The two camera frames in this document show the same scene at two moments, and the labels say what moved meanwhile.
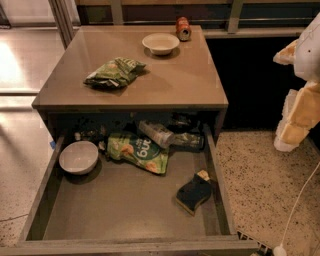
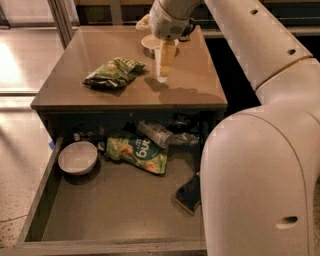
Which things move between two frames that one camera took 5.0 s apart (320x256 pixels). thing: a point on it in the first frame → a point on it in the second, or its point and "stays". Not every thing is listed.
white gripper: x=309 y=55 → x=167 y=24
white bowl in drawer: x=79 y=157 stays
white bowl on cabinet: x=161 y=43 stays
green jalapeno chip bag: x=117 y=72 stays
